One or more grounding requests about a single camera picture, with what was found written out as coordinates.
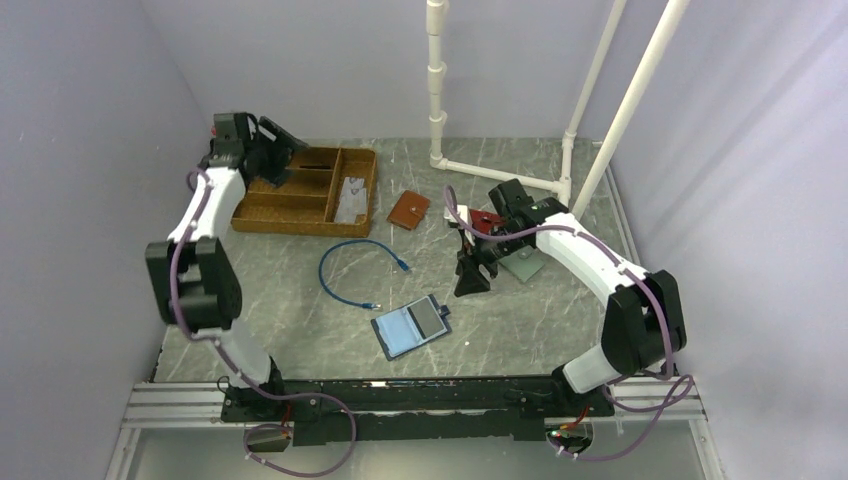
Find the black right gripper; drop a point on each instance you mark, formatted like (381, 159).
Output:
(471, 279)

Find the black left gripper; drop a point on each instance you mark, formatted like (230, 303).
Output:
(283, 148)

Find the white credit card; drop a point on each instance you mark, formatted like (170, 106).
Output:
(355, 198)
(347, 213)
(353, 185)

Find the blue leather card holder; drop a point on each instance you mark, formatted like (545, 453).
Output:
(396, 333)

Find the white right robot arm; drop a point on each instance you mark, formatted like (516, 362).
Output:
(643, 324)

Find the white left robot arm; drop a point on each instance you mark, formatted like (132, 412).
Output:
(195, 286)

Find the red leather card holder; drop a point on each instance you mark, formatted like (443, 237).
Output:
(484, 221)

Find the brown leather card holder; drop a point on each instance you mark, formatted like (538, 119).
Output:
(409, 210)

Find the wicker cutlery tray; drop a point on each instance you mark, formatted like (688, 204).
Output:
(307, 202)

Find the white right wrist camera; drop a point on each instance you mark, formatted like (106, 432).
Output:
(457, 217)

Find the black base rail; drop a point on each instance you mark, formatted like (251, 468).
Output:
(522, 407)

